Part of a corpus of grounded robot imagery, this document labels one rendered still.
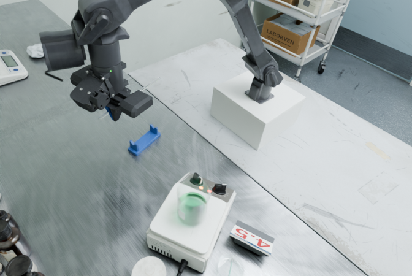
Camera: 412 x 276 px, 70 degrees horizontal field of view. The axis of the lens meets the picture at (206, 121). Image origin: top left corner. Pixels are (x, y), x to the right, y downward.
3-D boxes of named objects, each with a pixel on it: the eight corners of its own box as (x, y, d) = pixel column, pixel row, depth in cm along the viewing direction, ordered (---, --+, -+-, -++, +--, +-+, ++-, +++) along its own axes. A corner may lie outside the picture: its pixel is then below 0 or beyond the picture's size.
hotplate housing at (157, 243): (187, 177, 76) (188, 157, 70) (235, 197, 73) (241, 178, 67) (140, 259, 60) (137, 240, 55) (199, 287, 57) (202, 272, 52)
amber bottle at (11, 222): (21, 224, 63) (9, 206, 58) (13, 236, 61) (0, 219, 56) (8, 221, 63) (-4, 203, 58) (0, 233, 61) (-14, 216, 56)
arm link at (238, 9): (224, -47, 58) (198, -27, 58) (243, -36, 54) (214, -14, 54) (265, 58, 83) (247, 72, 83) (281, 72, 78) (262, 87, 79)
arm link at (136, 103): (86, 39, 63) (61, 49, 59) (153, 70, 56) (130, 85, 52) (92, 72, 68) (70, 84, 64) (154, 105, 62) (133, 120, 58)
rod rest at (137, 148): (152, 130, 87) (151, 121, 84) (160, 135, 85) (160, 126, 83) (127, 150, 80) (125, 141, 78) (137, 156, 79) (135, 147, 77)
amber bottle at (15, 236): (23, 238, 61) (3, 210, 54) (37, 251, 59) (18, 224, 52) (2, 256, 58) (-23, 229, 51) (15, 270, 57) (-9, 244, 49)
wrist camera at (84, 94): (87, 64, 58) (59, 80, 54) (116, 77, 55) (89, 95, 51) (94, 89, 62) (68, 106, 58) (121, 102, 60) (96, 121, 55)
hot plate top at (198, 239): (176, 183, 65) (176, 180, 64) (227, 204, 62) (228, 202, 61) (147, 230, 56) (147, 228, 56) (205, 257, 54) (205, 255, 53)
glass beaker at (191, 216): (207, 230, 57) (211, 207, 51) (173, 229, 56) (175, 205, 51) (207, 199, 62) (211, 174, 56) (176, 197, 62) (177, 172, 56)
